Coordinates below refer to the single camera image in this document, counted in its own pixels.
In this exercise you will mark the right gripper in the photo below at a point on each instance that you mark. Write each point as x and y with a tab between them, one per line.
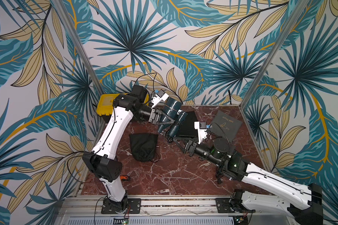
189	146

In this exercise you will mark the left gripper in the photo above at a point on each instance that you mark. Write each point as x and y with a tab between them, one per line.
154	116

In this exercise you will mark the plain black drawstring pouch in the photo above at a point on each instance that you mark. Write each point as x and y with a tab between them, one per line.
187	129

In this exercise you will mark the black hair dryer pouch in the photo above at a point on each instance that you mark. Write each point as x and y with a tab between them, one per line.
143	147

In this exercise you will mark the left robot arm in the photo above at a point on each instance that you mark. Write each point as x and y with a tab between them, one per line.
101	160

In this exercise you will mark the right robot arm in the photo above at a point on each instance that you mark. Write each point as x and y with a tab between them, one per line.
301	202

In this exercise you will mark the grey hair dryer pouch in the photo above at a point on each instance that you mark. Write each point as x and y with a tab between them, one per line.
225	126

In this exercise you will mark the yellow black toolbox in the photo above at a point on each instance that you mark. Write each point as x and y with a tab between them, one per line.
105	106

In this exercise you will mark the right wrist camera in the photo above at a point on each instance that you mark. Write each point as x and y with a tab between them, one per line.
201	128

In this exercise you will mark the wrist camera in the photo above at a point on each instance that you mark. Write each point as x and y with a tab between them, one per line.
201	128
159	95

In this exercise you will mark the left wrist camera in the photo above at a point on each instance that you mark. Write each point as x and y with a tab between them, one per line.
159	95

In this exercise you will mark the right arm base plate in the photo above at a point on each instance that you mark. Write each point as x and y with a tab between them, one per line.
229	205

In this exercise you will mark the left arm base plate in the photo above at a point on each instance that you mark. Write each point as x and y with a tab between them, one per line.
131	206

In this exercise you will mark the aluminium front rail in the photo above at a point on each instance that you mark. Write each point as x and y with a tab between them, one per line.
160	205

